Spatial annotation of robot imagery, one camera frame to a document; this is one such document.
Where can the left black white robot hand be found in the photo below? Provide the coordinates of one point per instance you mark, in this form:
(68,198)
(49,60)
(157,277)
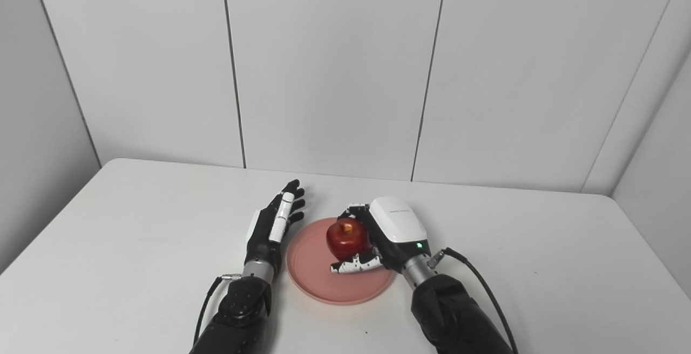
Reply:
(262,235)

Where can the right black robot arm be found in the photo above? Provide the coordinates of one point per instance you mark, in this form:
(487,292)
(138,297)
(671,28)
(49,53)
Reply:
(453,316)

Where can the red apple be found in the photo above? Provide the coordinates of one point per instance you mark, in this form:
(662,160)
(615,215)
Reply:
(345,240)

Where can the pink round plate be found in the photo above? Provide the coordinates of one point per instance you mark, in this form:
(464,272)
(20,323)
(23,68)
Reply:
(345,284)

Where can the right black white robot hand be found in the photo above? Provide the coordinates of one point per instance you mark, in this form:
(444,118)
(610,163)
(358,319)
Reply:
(399,227)

